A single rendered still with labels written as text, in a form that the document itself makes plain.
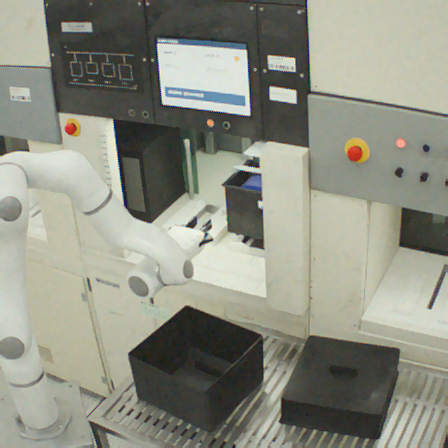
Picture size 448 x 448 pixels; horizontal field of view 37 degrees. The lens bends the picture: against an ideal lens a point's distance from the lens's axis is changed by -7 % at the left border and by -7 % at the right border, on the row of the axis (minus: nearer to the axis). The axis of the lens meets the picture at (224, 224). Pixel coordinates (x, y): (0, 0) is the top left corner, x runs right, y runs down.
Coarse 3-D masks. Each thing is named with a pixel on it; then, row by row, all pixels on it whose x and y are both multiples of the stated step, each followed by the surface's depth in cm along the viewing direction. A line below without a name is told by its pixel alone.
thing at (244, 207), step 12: (264, 144) 235; (240, 168) 238; (252, 168) 237; (228, 180) 235; (240, 180) 242; (228, 192) 233; (240, 192) 231; (252, 192) 229; (228, 204) 236; (240, 204) 233; (252, 204) 231; (228, 216) 238; (240, 216) 236; (252, 216) 234; (228, 228) 241; (240, 228) 238; (252, 228) 236
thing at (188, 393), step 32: (192, 320) 211; (224, 320) 202; (128, 352) 192; (160, 352) 204; (192, 352) 215; (224, 352) 209; (256, 352) 194; (160, 384) 188; (192, 384) 203; (224, 384) 184; (256, 384) 200; (192, 416) 186; (224, 416) 190
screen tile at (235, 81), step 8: (208, 56) 188; (216, 56) 186; (224, 56) 185; (232, 56) 184; (208, 64) 189; (216, 64) 188; (224, 64) 187; (232, 64) 185; (240, 64) 184; (232, 72) 187; (240, 72) 185; (208, 80) 192; (216, 80) 190; (224, 80) 189; (232, 80) 188; (240, 80) 187; (224, 88) 190; (232, 88) 189; (240, 88) 188
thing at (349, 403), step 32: (320, 352) 197; (352, 352) 196; (384, 352) 195; (288, 384) 187; (320, 384) 186; (352, 384) 185; (384, 384) 183; (288, 416) 185; (320, 416) 181; (352, 416) 177; (384, 416) 184
